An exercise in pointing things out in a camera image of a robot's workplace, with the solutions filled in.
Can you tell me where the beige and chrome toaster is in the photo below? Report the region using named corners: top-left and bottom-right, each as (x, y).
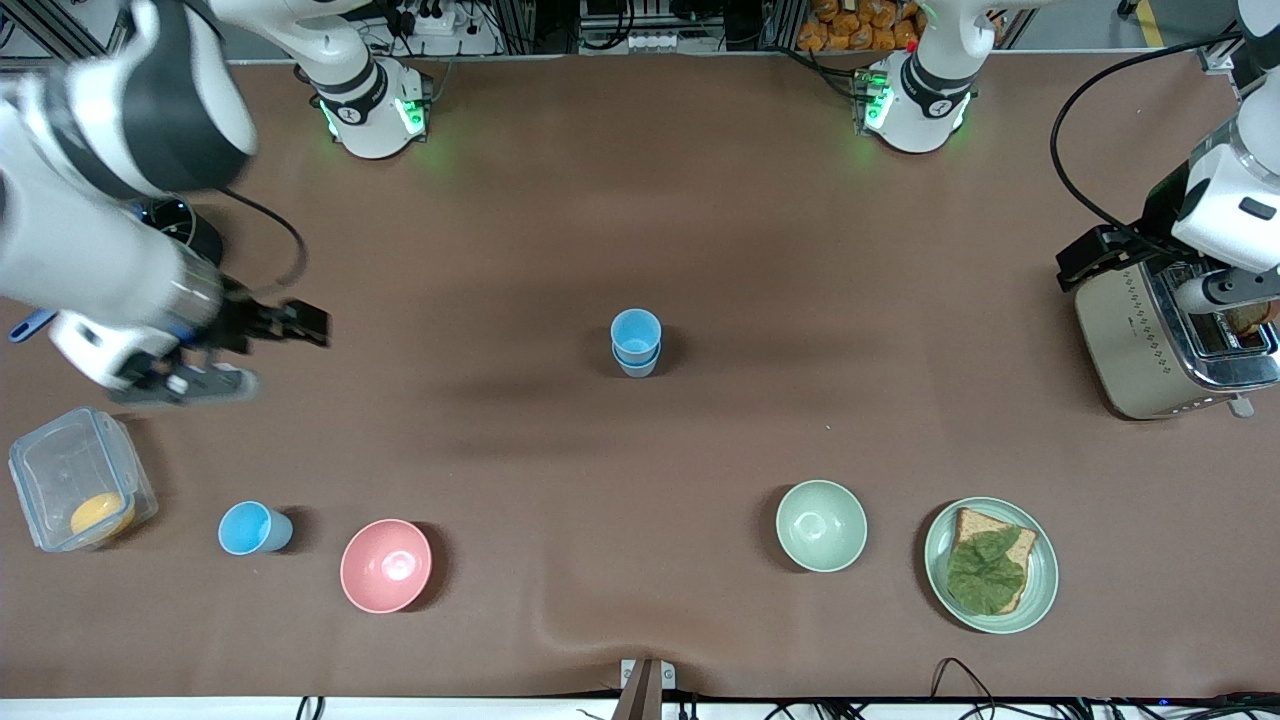
top-left (1075, 255), bottom-right (1280, 422)

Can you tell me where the brown toast slice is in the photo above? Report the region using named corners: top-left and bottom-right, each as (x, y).
top-left (1225, 300), bottom-right (1280, 338)

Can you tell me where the clear plastic food container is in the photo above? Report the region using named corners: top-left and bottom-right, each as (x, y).
top-left (8, 406), bottom-right (160, 554)

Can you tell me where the orange round food piece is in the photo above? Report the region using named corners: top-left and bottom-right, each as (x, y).
top-left (70, 492), bottom-right (137, 542)

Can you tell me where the pink bowl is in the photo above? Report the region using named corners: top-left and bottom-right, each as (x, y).
top-left (340, 518), bottom-right (434, 615)

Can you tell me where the brown bread slice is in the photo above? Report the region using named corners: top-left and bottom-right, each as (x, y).
top-left (948, 507), bottom-right (1040, 616)

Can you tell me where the pale green plate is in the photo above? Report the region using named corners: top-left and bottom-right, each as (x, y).
top-left (923, 497), bottom-right (1060, 636)

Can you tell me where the green lettuce leaf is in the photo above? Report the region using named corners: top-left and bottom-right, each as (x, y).
top-left (946, 528), bottom-right (1029, 616)

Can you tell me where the bag of orange snacks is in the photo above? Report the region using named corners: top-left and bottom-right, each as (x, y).
top-left (796, 0), bottom-right (923, 54)

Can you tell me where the white power strip with plugs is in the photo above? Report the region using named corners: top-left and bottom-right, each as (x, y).
top-left (393, 0), bottom-right (459, 37)

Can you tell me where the pale green bowl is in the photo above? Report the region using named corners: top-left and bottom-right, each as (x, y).
top-left (775, 480), bottom-right (869, 574)

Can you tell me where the black pot with blue handle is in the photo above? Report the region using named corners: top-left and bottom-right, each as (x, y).
top-left (8, 195), bottom-right (224, 345)

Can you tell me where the black looped cable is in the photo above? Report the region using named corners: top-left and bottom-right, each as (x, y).
top-left (930, 657), bottom-right (1003, 720)

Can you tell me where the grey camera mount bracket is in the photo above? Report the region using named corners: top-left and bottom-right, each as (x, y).
top-left (620, 658), bottom-right (677, 720)

